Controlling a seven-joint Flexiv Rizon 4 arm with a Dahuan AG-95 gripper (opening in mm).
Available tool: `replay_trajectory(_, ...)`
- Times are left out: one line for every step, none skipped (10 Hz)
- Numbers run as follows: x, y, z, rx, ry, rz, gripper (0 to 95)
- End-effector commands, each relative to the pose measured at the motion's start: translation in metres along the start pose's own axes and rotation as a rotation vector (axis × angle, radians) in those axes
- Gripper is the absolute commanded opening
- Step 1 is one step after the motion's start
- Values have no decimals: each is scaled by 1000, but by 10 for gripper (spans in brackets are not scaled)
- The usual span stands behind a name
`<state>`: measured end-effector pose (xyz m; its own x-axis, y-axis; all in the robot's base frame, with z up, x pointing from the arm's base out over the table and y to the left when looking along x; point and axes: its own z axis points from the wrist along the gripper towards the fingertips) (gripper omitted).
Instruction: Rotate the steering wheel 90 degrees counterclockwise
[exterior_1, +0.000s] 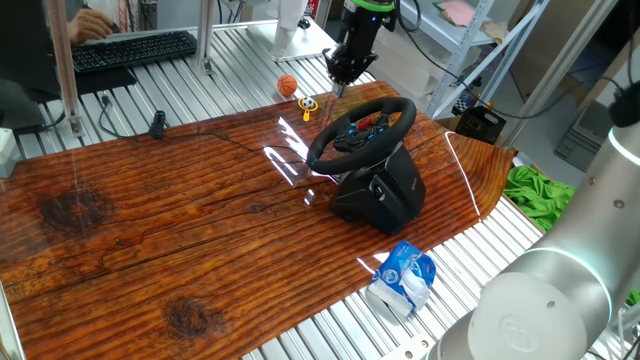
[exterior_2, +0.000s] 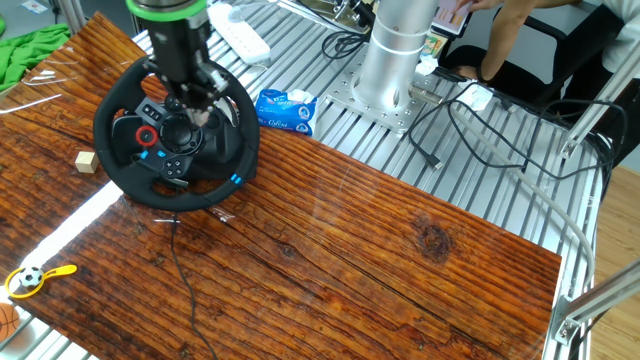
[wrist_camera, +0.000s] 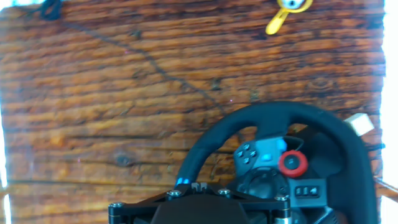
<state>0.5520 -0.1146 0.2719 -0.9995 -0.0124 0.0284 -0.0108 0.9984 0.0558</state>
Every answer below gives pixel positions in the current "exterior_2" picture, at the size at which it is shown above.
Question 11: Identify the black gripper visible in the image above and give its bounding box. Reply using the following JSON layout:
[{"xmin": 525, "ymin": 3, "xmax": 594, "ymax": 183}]
[{"xmin": 148, "ymin": 17, "xmax": 232, "ymax": 127}]

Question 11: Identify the black racing steering wheel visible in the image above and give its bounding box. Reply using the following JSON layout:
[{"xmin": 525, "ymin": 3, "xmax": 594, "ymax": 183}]
[{"xmin": 93, "ymin": 55, "xmax": 261, "ymax": 213}]

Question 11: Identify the bare person forearm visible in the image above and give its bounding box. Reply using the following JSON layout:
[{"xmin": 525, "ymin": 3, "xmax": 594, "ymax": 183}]
[{"xmin": 499, "ymin": 0, "xmax": 591, "ymax": 12}]

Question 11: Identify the bare forearm with wristband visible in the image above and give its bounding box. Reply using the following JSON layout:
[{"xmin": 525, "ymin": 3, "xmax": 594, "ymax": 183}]
[{"xmin": 477, "ymin": 4, "xmax": 534, "ymax": 84}]

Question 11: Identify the black steering wheel controller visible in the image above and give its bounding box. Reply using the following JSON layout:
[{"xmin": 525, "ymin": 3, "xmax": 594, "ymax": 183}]
[{"xmin": 199, "ymin": 99, "xmax": 259, "ymax": 182}]

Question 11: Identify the bare person hand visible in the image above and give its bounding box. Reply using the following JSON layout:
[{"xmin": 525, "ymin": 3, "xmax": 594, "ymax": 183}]
[
  {"xmin": 456, "ymin": 64, "xmax": 484, "ymax": 82},
  {"xmin": 454, "ymin": 0, "xmax": 502, "ymax": 14}
]

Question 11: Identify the white power strip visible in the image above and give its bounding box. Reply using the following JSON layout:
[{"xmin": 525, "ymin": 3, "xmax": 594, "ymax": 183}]
[{"xmin": 207, "ymin": 2, "xmax": 273, "ymax": 66}]

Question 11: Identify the blue tissue pack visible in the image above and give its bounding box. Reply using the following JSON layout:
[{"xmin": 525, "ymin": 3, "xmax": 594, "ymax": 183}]
[{"xmin": 254, "ymin": 88, "xmax": 320, "ymax": 138}]

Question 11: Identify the small wooden cube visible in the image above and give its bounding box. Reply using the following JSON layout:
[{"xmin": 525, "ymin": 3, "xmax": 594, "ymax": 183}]
[{"xmin": 74, "ymin": 150, "xmax": 100, "ymax": 175}]

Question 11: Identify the green cloth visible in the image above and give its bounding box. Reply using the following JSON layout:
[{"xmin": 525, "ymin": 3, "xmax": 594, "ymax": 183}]
[{"xmin": 0, "ymin": 14, "xmax": 72, "ymax": 94}]

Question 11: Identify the small white card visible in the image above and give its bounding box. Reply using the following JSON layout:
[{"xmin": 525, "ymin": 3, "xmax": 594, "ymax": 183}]
[{"xmin": 20, "ymin": 0, "xmax": 49, "ymax": 16}]

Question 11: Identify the wood grain table mat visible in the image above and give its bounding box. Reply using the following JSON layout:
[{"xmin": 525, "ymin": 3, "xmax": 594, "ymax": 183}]
[{"xmin": 0, "ymin": 12, "xmax": 564, "ymax": 360}]

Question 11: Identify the crumpled white tissue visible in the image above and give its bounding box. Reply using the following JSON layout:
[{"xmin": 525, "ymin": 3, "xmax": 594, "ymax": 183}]
[{"xmin": 413, "ymin": 53, "xmax": 441, "ymax": 78}]

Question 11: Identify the colourful card box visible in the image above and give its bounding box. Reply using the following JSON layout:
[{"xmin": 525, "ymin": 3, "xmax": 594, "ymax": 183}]
[{"xmin": 420, "ymin": 33, "xmax": 449, "ymax": 59}]

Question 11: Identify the tablet with pink screen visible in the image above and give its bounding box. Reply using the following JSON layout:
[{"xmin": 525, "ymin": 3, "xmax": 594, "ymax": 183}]
[{"xmin": 432, "ymin": 0, "xmax": 474, "ymax": 38}]

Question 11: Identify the white power adapter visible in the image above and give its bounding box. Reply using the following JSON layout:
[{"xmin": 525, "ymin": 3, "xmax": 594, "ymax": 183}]
[{"xmin": 457, "ymin": 82, "xmax": 496, "ymax": 113}]

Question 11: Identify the orange mini basketball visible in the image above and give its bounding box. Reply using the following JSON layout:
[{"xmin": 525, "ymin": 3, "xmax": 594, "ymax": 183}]
[{"xmin": 0, "ymin": 302, "xmax": 22, "ymax": 344}]

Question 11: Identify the black office chair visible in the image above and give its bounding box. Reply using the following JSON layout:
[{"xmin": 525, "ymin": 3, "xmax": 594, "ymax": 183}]
[{"xmin": 442, "ymin": 14, "xmax": 569, "ymax": 104}]

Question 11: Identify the person in white shirt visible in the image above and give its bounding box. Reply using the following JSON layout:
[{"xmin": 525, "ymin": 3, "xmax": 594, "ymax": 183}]
[{"xmin": 562, "ymin": 0, "xmax": 640, "ymax": 169}]

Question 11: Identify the coiled black cable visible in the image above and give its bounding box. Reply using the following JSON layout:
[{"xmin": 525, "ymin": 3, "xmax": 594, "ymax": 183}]
[{"xmin": 320, "ymin": 30, "xmax": 373, "ymax": 62}]

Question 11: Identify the aluminium frame post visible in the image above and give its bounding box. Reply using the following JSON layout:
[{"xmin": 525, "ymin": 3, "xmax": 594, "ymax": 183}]
[
  {"xmin": 542, "ymin": 257, "xmax": 640, "ymax": 360},
  {"xmin": 557, "ymin": 37, "xmax": 640, "ymax": 161},
  {"xmin": 52, "ymin": 0, "xmax": 89, "ymax": 35}
]

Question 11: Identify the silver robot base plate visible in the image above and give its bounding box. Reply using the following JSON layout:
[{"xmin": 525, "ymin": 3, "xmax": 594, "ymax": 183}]
[{"xmin": 324, "ymin": 62, "xmax": 454, "ymax": 137}]

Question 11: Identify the black USB cable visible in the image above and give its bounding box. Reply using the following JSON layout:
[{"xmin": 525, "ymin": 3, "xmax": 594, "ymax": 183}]
[{"xmin": 407, "ymin": 94, "xmax": 531, "ymax": 174}]

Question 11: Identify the soccer ball yellow ring toy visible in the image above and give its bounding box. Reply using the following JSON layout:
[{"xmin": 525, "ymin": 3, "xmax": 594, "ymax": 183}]
[{"xmin": 4, "ymin": 263, "xmax": 79, "ymax": 301}]

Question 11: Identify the grey hose cable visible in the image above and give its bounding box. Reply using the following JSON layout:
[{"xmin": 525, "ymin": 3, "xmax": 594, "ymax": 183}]
[{"xmin": 449, "ymin": 107, "xmax": 597, "ymax": 301}]

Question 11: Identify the long black looped cable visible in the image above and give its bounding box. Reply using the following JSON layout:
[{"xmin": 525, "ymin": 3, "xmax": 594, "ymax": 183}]
[{"xmin": 447, "ymin": 97, "xmax": 629, "ymax": 182}]

